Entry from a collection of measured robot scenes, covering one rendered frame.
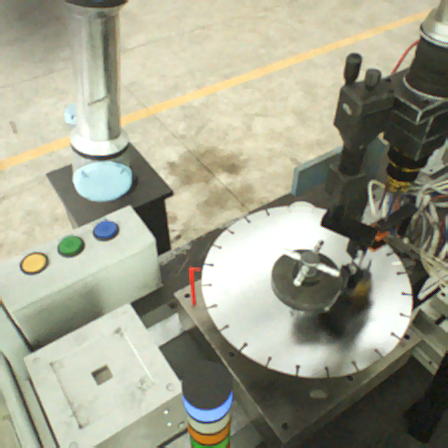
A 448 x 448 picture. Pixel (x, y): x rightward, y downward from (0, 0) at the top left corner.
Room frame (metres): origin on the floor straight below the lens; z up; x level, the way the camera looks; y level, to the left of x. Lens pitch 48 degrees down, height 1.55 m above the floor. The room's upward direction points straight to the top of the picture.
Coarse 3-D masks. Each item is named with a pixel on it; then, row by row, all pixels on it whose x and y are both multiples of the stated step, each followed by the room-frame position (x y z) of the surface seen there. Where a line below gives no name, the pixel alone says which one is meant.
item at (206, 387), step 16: (192, 368) 0.19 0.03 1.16; (208, 368) 0.19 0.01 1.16; (224, 368) 0.19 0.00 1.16; (192, 384) 0.17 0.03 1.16; (208, 384) 0.17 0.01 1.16; (224, 384) 0.17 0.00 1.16; (192, 400) 0.16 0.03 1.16; (208, 400) 0.16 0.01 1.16; (224, 400) 0.16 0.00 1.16; (192, 416) 0.15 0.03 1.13; (208, 416) 0.15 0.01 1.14
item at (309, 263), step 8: (320, 240) 0.48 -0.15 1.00; (320, 248) 0.46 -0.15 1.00; (288, 256) 0.45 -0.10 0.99; (296, 256) 0.45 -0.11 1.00; (304, 256) 0.44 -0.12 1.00; (312, 256) 0.44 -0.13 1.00; (304, 264) 0.43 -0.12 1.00; (312, 264) 0.43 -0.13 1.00; (320, 264) 0.43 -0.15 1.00; (304, 272) 0.42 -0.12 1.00; (312, 272) 0.42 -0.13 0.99; (328, 272) 0.42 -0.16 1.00; (336, 272) 0.41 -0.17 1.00; (296, 280) 0.40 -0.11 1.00
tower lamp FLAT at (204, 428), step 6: (186, 414) 0.16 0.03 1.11; (228, 414) 0.16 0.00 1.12; (192, 420) 0.15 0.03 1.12; (222, 420) 0.15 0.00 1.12; (228, 420) 0.16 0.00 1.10; (192, 426) 0.16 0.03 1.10; (198, 426) 0.15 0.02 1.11; (204, 426) 0.15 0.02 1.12; (210, 426) 0.15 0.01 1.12; (216, 426) 0.15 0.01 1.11; (222, 426) 0.15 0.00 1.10; (204, 432) 0.15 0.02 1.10; (210, 432) 0.15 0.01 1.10; (216, 432) 0.15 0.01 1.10
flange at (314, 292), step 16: (320, 256) 0.48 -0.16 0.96; (272, 272) 0.45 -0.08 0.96; (288, 272) 0.44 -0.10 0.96; (320, 272) 0.43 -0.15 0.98; (288, 288) 0.41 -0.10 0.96; (304, 288) 0.41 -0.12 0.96; (320, 288) 0.41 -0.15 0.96; (336, 288) 0.41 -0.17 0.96; (304, 304) 0.39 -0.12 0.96; (320, 304) 0.39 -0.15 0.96
